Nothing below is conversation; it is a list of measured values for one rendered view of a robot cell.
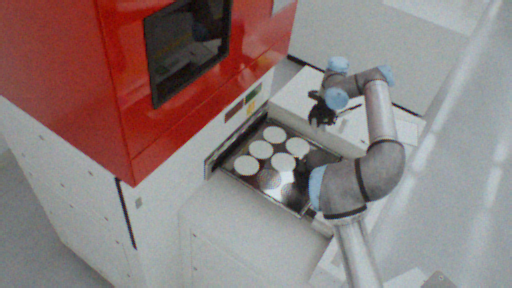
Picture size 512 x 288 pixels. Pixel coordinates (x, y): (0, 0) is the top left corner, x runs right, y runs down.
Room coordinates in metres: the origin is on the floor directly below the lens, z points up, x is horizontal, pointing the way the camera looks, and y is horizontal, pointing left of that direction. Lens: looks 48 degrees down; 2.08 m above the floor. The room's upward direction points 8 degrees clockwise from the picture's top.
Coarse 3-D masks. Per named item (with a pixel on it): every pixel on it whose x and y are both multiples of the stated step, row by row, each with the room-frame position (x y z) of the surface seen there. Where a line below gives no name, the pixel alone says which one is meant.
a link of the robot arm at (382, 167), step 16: (368, 80) 0.97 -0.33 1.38; (384, 80) 0.97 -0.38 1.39; (368, 96) 0.90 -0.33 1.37; (384, 96) 0.88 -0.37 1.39; (368, 112) 0.84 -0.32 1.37; (384, 112) 0.81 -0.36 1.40; (368, 128) 0.78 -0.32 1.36; (384, 128) 0.75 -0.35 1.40; (384, 144) 0.68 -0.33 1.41; (400, 144) 0.69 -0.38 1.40; (368, 160) 0.63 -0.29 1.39; (384, 160) 0.63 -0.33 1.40; (400, 160) 0.64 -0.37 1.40; (368, 176) 0.59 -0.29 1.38; (384, 176) 0.59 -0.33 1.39; (400, 176) 0.61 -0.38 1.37; (368, 192) 0.57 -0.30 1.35; (384, 192) 0.57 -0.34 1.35
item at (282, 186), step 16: (272, 144) 1.09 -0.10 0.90; (304, 160) 1.03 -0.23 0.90; (320, 160) 1.04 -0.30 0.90; (336, 160) 1.06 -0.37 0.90; (240, 176) 0.90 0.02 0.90; (256, 176) 0.92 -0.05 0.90; (272, 176) 0.93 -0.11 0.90; (288, 176) 0.94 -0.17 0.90; (304, 176) 0.95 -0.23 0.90; (272, 192) 0.85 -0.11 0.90; (288, 192) 0.86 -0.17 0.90; (304, 192) 0.87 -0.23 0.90
